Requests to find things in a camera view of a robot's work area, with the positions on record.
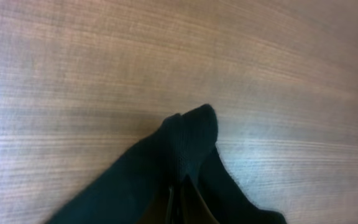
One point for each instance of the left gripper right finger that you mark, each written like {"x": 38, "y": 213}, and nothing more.
{"x": 193, "y": 209}

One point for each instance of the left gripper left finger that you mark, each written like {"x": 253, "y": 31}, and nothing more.
{"x": 160, "y": 209}

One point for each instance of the black polo shirt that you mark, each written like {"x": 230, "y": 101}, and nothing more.
{"x": 184, "y": 145}

